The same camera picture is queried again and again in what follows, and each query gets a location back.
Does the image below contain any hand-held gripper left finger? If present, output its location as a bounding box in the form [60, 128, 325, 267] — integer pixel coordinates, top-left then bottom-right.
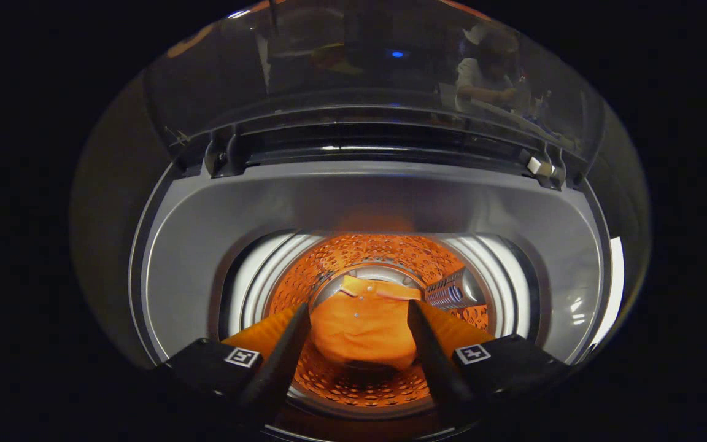
[157, 302, 312, 424]

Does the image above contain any transparent washing machine lid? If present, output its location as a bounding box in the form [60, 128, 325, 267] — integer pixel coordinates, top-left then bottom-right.
[145, 0, 606, 188]

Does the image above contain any orange polo shirt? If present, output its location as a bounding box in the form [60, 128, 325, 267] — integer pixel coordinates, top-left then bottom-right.
[309, 275, 423, 371]

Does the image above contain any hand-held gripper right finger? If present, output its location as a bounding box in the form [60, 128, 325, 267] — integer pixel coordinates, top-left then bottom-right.
[406, 300, 572, 424]

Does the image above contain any grey washing machine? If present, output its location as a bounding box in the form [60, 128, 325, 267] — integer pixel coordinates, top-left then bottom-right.
[128, 104, 627, 442]

